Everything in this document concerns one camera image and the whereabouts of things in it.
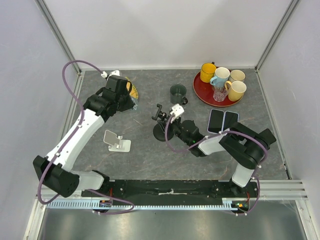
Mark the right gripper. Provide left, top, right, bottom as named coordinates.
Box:
left=157, top=114, right=191, bottom=145

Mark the black round phone stand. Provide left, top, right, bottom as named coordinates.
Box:
left=151, top=103, right=169, bottom=142

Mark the purple case phone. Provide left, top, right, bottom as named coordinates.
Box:
left=207, top=109, right=225, bottom=133

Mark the red round tray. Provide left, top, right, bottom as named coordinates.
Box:
left=193, top=72, right=243, bottom=107

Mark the light blue case phone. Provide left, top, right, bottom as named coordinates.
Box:
left=222, top=111, right=239, bottom=131

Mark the clear case phone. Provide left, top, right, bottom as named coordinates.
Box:
left=131, top=97, right=138, bottom=111

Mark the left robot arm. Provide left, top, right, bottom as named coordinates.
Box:
left=32, top=70, right=135, bottom=198

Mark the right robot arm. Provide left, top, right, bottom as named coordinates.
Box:
left=164, top=118, right=276, bottom=197

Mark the white phone stand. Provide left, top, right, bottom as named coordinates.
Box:
left=103, top=130, right=131, bottom=153

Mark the yellow woven basket tray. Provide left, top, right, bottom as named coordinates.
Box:
left=125, top=76, right=139, bottom=100

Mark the dark green mug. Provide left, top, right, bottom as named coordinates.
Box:
left=169, top=84, right=189, bottom=105

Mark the clear drinking glass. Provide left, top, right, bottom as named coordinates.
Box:
left=213, top=86, right=228, bottom=102

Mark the pale yellow mug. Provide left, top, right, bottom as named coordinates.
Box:
left=224, top=81, right=247, bottom=102

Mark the white light blue mug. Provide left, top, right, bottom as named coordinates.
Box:
left=209, top=67, right=230, bottom=88

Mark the cream mug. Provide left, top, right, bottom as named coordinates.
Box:
left=228, top=69, right=246, bottom=82

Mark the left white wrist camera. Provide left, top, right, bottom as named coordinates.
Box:
left=100, top=70, right=121, bottom=80

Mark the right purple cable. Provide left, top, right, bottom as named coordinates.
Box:
left=164, top=114, right=270, bottom=173

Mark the purple cable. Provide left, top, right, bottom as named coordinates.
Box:
left=36, top=59, right=106, bottom=205
left=164, top=114, right=270, bottom=173

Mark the light blue cable duct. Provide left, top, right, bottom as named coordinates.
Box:
left=47, top=199, right=237, bottom=211

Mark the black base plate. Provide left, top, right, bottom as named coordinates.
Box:
left=97, top=179, right=258, bottom=206

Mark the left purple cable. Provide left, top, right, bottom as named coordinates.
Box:
left=36, top=59, right=106, bottom=205

